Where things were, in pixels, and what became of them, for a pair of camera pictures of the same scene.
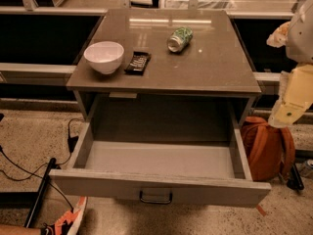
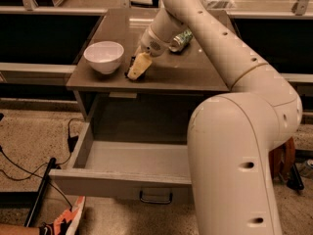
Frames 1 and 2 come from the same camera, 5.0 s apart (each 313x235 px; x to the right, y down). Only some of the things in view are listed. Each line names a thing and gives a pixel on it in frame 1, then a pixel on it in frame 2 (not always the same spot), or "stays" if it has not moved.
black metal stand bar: (40, 192) stays
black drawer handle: (156, 201) stays
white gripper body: (301, 38) -> (154, 46)
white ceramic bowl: (105, 56) stays
